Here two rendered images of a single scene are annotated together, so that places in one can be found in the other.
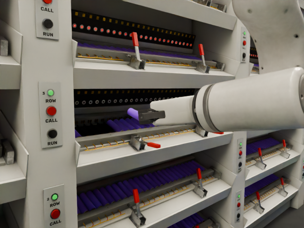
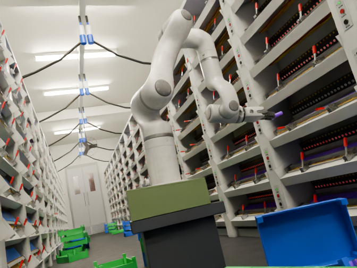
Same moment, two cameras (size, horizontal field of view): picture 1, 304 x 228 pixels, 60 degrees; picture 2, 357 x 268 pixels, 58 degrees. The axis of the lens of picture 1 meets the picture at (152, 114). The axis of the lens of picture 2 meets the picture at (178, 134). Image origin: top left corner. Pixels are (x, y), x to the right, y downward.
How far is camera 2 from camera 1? 1.79 m
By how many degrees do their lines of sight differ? 113
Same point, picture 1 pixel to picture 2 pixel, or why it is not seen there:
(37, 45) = (250, 103)
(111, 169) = (282, 141)
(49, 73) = not seen: hidden behind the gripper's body
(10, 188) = (258, 148)
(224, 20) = (317, 15)
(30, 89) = not seen: hidden behind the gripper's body
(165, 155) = (304, 131)
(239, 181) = not seen: outside the picture
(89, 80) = (265, 106)
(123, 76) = (272, 99)
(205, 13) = (300, 29)
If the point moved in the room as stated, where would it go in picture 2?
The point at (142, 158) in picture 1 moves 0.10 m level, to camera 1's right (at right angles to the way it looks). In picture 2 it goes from (291, 134) to (289, 132)
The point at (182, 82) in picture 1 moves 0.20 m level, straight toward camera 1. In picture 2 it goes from (300, 83) to (257, 99)
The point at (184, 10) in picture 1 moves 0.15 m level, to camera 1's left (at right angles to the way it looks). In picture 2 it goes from (288, 42) to (291, 53)
